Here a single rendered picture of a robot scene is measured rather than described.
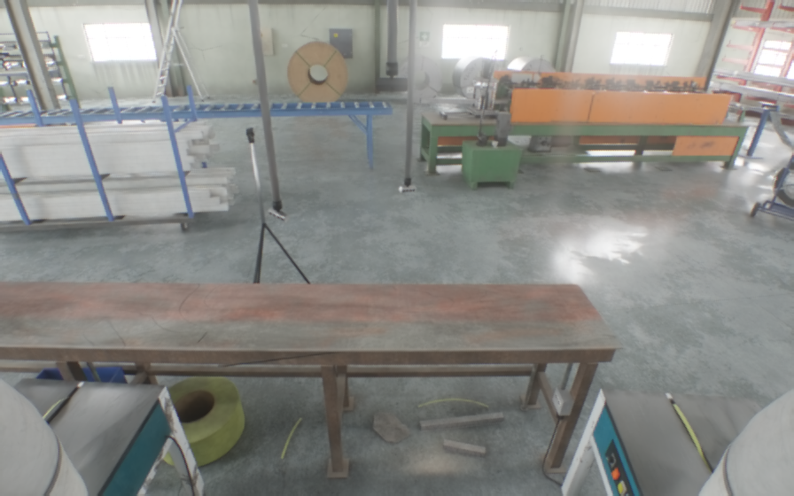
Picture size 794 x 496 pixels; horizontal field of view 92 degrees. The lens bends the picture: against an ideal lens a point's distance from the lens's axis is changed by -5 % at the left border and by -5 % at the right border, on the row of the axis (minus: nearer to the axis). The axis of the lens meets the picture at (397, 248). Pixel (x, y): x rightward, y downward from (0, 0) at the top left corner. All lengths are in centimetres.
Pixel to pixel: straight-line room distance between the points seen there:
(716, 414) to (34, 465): 182
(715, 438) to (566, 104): 526
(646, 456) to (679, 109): 640
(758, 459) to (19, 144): 511
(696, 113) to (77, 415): 775
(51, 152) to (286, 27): 961
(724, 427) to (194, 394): 233
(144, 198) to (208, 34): 970
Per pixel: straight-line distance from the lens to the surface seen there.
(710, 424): 181
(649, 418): 172
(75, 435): 174
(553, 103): 634
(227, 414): 232
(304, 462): 229
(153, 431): 174
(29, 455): 40
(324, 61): 1116
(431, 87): 1172
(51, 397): 192
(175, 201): 456
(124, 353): 192
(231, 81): 1387
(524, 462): 235
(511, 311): 186
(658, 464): 160
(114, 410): 175
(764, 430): 39
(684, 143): 780
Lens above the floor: 189
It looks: 29 degrees down
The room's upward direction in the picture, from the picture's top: 1 degrees clockwise
